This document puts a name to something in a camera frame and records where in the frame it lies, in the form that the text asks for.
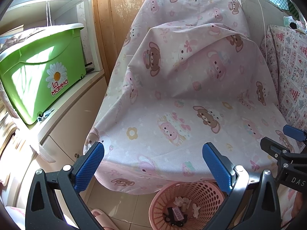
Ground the person's right leg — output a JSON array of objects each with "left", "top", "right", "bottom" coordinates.
[{"left": 291, "top": 193, "right": 307, "bottom": 222}]

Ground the worn white desk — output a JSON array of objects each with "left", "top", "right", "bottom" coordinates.
[{"left": 229, "top": 0, "right": 288, "bottom": 48}]

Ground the small pink card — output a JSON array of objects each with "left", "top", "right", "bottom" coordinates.
[{"left": 173, "top": 207, "right": 183, "bottom": 222}]

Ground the green storage box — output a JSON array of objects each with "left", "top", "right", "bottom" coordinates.
[{"left": 0, "top": 23, "right": 87, "bottom": 125}]

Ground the teal checkered cloth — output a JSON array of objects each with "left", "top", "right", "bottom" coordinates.
[{"left": 267, "top": 0, "right": 301, "bottom": 20}]

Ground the pink slipper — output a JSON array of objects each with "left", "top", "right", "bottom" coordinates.
[{"left": 91, "top": 208, "right": 109, "bottom": 230}]

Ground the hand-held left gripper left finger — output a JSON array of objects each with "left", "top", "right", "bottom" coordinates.
[{"left": 25, "top": 141, "right": 105, "bottom": 230}]

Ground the pink cartoon printed bedsheet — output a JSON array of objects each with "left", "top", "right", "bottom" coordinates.
[{"left": 83, "top": 0, "right": 292, "bottom": 196}]

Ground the worn wooden door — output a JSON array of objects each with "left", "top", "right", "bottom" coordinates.
[{"left": 92, "top": 0, "right": 231, "bottom": 77}]

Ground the white cable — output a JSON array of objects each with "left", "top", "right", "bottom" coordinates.
[{"left": 249, "top": 0, "right": 266, "bottom": 40}]

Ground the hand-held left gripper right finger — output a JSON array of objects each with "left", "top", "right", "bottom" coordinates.
[{"left": 202, "top": 142, "right": 282, "bottom": 230}]

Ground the pink plastic perforated basket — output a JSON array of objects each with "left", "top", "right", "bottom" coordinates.
[{"left": 149, "top": 181, "right": 227, "bottom": 230}]

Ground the pale green plastic object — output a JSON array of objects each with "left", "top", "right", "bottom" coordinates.
[{"left": 283, "top": 16, "right": 307, "bottom": 33}]

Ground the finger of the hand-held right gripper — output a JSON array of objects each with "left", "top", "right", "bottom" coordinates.
[
  {"left": 282, "top": 125, "right": 307, "bottom": 142},
  {"left": 260, "top": 136, "right": 294, "bottom": 160}
]

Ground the white cabinet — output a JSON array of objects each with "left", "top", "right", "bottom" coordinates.
[{"left": 0, "top": 71, "right": 108, "bottom": 211}]

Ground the patterned pink pillow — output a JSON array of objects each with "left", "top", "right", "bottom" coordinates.
[{"left": 260, "top": 24, "right": 307, "bottom": 149}]

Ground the white woven cloth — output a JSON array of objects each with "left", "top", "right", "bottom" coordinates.
[{"left": 29, "top": 141, "right": 56, "bottom": 164}]

